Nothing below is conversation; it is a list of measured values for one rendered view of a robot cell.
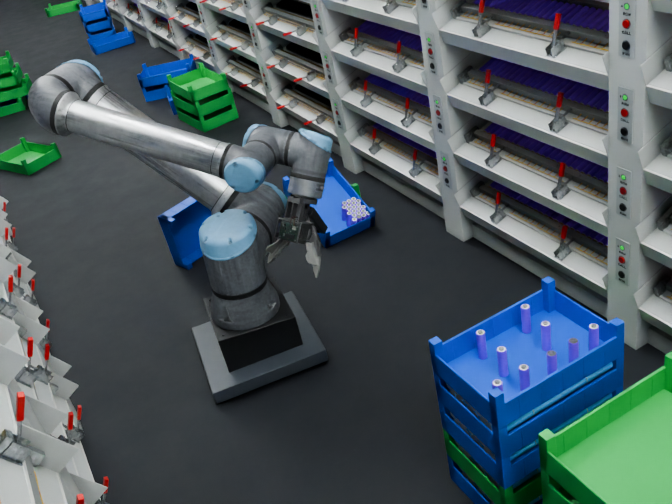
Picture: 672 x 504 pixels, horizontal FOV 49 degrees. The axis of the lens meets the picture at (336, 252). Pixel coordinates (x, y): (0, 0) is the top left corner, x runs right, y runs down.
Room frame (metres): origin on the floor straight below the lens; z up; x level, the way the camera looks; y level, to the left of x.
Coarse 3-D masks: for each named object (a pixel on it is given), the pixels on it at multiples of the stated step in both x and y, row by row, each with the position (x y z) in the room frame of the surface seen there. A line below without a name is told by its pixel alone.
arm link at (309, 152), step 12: (300, 132) 1.74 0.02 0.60; (312, 132) 1.73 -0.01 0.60; (300, 144) 1.72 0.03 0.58; (312, 144) 1.71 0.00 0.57; (324, 144) 1.71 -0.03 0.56; (288, 156) 1.72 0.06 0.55; (300, 156) 1.71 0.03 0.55; (312, 156) 1.70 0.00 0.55; (324, 156) 1.71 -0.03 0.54; (300, 168) 1.69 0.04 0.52; (312, 168) 1.69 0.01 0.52; (324, 168) 1.70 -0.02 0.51; (312, 180) 1.68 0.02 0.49; (324, 180) 1.70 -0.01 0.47
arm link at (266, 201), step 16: (64, 64) 2.01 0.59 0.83; (80, 64) 2.02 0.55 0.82; (64, 80) 1.92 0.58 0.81; (80, 80) 1.96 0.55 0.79; (96, 80) 1.98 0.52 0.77; (80, 96) 1.93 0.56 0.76; (96, 96) 1.94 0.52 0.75; (112, 96) 1.95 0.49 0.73; (128, 112) 1.92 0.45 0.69; (144, 160) 1.88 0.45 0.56; (160, 160) 1.86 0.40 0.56; (176, 176) 1.84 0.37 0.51; (192, 176) 1.83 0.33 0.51; (208, 176) 1.83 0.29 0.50; (192, 192) 1.83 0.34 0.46; (208, 192) 1.81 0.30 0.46; (224, 192) 1.81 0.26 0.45; (240, 192) 1.80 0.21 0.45; (256, 192) 1.82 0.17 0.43; (272, 192) 1.85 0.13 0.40; (208, 208) 1.83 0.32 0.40; (224, 208) 1.78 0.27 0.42; (240, 208) 1.76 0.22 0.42; (256, 208) 1.76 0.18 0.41; (272, 208) 1.79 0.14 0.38; (272, 224) 1.74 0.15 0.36; (272, 240) 1.72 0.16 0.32
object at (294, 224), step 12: (288, 204) 1.67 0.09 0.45; (300, 204) 1.67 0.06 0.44; (288, 216) 1.66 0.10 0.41; (300, 216) 1.65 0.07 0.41; (276, 228) 1.65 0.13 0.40; (288, 228) 1.63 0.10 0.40; (300, 228) 1.62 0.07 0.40; (312, 228) 1.66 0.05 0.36; (288, 240) 1.62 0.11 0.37; (300, 240) 1.61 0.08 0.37
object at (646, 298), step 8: (664, 272) 1.37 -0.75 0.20; (648, 280) 1.35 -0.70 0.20; (656, 280) 1.36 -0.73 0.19; (664, 280) 1.35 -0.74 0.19; (640, 288) 1.34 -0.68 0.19; (648, 288) 1.35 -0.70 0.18; (656, 288) 1.34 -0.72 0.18; (664, 288) 1.34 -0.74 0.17; (640, 296) 1.34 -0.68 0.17; (648, 296) 1.35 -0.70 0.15; (656, 296) 1.34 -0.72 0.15; (664, 296) 1.33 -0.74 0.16; (640, 304) 1.34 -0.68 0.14; (648, 304) 1.33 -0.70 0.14; (656, 304) 1.32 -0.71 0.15; (664, 304) 1.31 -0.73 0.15; (640, 312) 1.34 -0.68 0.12; (648, 312) 1.31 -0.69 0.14; (656, 312) 1.30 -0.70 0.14; (664, 312) 1.29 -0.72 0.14; (648, 320) 1.32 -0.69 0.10; (656, 320) 1.29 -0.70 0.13; (664, 320) 1.27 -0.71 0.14; (664, 328) 1.27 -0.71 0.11
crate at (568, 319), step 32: (544, 288) 1.18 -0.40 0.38; (512, 320) 1.16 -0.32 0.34; (544, 320) 1.15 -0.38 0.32; (576, 320) 1.12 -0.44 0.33; (448, 352) 1.10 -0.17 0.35; (512, 352) 1.08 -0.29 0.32; (544, 352) 1.06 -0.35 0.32; (608, 352) 1.00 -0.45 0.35; (448, 384) 1.04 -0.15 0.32; (480, 384) 1.02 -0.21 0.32; (512, 384) 1.00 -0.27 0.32; (544, 384) 0.94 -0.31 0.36; (512, 416) 0.91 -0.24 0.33
